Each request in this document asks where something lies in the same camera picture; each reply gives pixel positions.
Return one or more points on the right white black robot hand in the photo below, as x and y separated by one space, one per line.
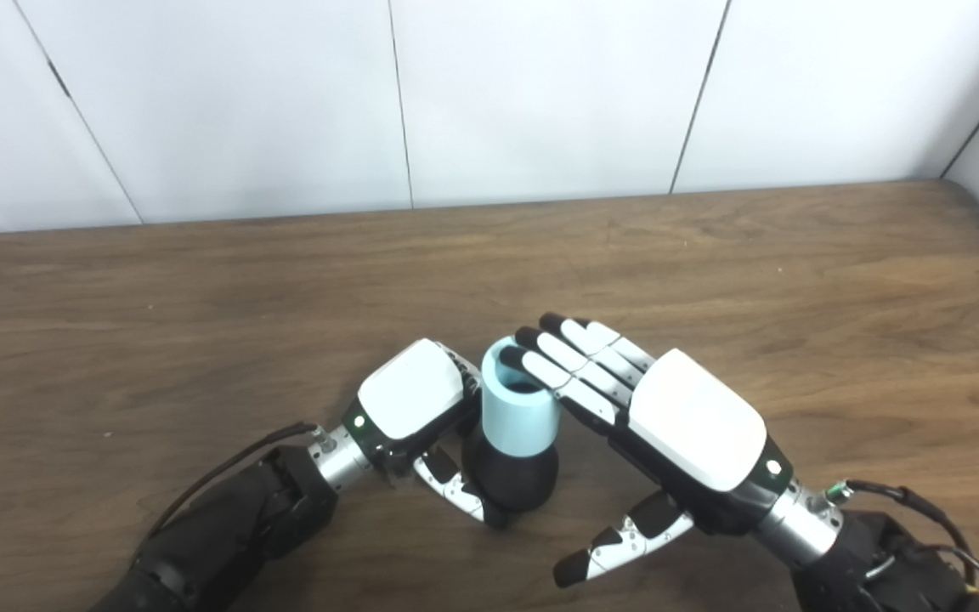
693 425

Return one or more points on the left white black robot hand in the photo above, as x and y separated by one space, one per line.
409 395

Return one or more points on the light blue cylinder cup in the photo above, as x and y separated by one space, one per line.
517 421

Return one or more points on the black funnel-shaped nozzle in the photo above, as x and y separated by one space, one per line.
513 476

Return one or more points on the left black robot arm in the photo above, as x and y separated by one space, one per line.
234 527

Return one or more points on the black wall panel hinge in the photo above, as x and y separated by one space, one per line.
58 78

